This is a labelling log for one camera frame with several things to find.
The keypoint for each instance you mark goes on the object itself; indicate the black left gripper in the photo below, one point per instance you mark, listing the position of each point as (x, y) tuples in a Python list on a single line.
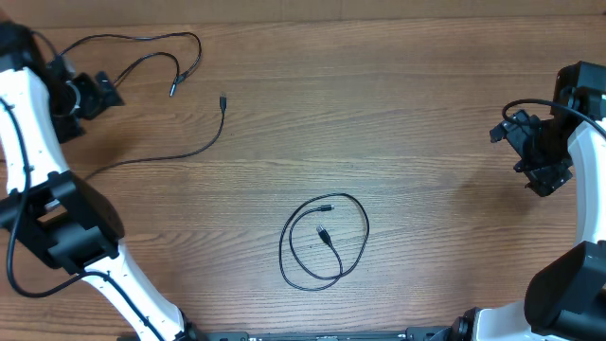
[(98, 99)]

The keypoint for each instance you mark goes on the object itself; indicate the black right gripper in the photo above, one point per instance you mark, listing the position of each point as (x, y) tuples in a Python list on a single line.
[(548, 177)]

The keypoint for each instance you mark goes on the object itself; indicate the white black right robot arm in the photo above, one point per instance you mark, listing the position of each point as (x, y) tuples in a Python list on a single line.
[(566, 299)]

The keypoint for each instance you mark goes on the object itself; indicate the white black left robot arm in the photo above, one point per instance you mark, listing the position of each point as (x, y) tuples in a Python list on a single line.
[(51, 211)]

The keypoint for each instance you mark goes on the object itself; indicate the brown cardboard box wall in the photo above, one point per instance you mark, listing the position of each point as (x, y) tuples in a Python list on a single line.
[(109, 13)]

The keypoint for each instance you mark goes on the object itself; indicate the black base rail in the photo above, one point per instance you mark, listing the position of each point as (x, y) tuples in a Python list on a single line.
[(322, 336)]

